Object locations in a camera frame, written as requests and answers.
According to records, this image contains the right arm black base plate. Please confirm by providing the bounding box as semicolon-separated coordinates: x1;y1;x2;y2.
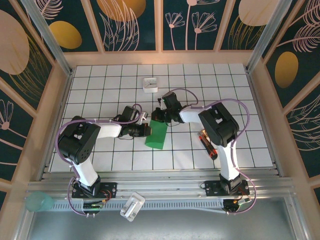
204;180;250;197

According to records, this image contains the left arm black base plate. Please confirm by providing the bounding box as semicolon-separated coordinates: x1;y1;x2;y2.
71;182;118;199

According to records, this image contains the white plastic bracket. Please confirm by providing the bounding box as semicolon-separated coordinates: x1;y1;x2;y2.
119;192;146;223

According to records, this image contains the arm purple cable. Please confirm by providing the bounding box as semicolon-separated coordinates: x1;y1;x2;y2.
55;103;144;217
166;88;256;216

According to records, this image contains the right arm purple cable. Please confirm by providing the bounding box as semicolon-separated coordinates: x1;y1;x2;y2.
166;88;256;216

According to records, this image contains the aluminium side rail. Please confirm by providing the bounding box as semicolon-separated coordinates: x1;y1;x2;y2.
41;71;75;180
246;69;285;177

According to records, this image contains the long aluminium mounting rail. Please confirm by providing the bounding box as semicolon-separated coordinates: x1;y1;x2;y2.
27;171;295;201

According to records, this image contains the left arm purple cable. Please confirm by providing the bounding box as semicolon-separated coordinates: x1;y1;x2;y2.
55;103;144;217

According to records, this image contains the white square desk clock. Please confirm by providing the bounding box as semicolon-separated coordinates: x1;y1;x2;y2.
142;77;160;94

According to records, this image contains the aluminium corner post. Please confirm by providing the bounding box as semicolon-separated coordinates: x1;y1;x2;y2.
244;0;295;73
21;0;75;76

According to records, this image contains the teal plastic cup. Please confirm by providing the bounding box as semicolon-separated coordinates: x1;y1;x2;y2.
26;191;54;213

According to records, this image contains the grey slotted cable duct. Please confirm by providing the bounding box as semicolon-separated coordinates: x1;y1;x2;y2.
51;199;226;212

